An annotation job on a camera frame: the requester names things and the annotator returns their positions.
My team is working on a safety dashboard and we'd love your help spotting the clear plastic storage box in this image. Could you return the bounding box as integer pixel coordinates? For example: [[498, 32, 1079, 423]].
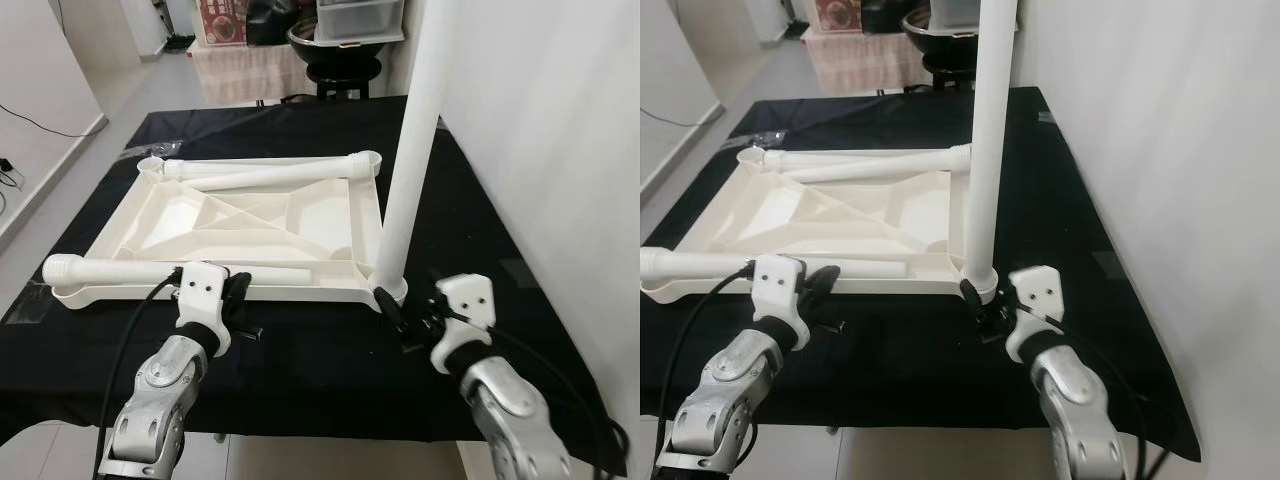
[[930, 0, 986, 29], [315, 0, 406, 43]]

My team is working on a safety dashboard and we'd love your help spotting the black stool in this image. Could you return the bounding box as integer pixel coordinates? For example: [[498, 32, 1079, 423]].
[[920, 50, 976, 93], [305, 60, 386, 101]]

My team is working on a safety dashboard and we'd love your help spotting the white plastic table top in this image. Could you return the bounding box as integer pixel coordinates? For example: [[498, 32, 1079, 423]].
[[640, 145, 1001, 301], [50, 150, 409, 306]]

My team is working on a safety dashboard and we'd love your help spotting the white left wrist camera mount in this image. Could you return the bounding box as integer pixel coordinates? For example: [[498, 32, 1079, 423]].
[[750, 255, 809, 349], [175, 262, 233, 353]]

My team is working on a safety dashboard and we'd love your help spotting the thin black floor cable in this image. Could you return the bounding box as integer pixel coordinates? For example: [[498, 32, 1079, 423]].
[[0, 100, 101, 139], [640, 105, 716, 129]]

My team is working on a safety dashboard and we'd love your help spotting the black table cloth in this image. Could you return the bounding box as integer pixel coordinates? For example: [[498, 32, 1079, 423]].
[[0, 95, 631, 471], [640, 87, 1201, 463]]

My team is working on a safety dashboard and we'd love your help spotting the red printed box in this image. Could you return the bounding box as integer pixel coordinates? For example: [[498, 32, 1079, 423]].
[[195, 0, 251, 46], [815, 0, 866, 33]]

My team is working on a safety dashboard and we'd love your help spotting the black bag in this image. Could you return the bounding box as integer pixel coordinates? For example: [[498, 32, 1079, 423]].
[[860, 0, 921, 33], [245, 0, 306, 46]]

